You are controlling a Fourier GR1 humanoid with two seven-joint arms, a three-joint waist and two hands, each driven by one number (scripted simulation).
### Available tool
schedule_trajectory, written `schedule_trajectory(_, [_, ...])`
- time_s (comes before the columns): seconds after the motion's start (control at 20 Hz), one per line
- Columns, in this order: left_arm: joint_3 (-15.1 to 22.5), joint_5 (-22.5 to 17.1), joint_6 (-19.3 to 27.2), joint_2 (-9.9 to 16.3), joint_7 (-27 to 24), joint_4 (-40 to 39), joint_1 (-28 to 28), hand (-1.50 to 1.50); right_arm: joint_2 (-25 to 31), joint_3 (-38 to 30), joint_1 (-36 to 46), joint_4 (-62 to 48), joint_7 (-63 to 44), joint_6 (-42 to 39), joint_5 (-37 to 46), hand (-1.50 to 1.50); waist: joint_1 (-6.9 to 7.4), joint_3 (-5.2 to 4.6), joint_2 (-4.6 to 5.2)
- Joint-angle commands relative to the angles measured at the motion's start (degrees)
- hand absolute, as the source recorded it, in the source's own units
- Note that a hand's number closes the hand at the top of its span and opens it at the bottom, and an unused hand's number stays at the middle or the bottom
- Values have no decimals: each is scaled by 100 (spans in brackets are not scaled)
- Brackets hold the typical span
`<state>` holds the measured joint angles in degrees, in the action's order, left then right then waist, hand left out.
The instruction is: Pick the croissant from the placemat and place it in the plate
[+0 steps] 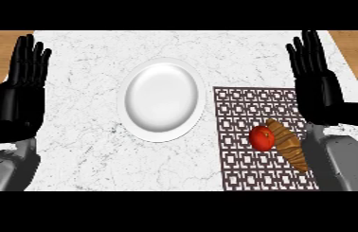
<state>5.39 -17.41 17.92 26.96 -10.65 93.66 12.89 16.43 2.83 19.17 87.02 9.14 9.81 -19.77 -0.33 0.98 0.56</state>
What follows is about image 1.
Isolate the brown patterned placemat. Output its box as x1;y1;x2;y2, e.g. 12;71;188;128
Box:
213;85;321;191

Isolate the white oval plate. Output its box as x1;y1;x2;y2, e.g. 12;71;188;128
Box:
115;57;209;144

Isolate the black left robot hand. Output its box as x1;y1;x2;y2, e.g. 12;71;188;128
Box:
0;33;53;144

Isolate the red tomato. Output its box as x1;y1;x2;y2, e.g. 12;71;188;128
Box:
247;125;277;152

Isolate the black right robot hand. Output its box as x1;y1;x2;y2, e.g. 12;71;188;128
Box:
284;29;358;127

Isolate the brown croissant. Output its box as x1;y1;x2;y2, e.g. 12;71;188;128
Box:
265;117;311;173

